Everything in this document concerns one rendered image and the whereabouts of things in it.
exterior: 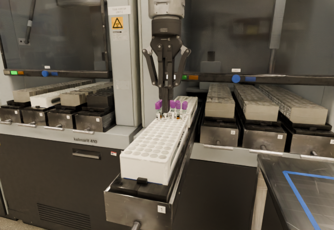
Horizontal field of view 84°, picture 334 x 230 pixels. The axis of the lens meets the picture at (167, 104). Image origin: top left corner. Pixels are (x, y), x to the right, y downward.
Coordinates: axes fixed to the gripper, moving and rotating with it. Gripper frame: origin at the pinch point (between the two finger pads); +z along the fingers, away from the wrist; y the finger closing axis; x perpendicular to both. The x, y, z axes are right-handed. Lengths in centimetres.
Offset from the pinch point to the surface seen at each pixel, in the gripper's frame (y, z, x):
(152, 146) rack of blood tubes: 0.0, 8.3, -12.0
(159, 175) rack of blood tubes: 3.7, 10.6, -18.4
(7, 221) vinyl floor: -114, 95, 22
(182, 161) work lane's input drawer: 6.1, 14.0, -7.2
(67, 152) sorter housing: -54, 33, 18
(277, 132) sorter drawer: 34.6, 13.5, 18.8
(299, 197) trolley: 28.3, 12.2, -16.3
